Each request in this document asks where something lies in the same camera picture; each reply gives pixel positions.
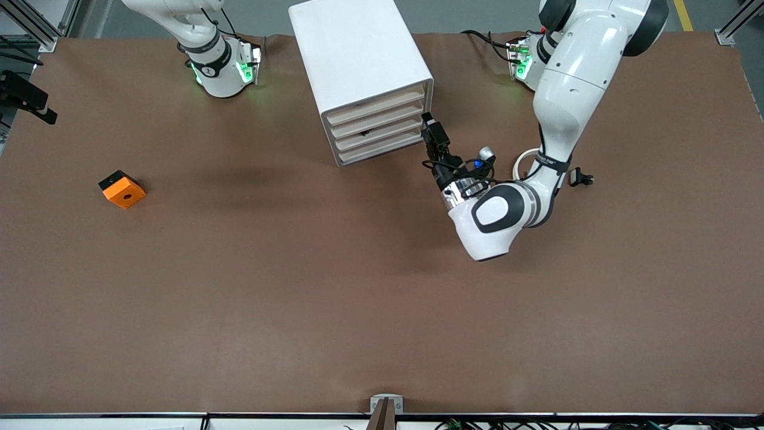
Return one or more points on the small black part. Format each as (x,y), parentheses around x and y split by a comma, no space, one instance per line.
(364,132)

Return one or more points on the orange box with hole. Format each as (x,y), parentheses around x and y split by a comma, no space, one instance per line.
(123,191)

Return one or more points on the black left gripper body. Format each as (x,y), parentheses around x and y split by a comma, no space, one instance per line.
(445,171)

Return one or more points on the brown wooden bar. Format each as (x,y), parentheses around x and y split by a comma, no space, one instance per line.
(383,418)

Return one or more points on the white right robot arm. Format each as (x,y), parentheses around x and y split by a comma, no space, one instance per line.
(218,71)

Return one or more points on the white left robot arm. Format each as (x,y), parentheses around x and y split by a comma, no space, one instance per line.
(573,89)

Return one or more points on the grey metal bracket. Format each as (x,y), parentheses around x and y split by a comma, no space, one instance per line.
(398,404)

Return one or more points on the aluminium frame post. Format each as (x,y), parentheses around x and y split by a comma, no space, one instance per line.
(737,27)
(42,27)

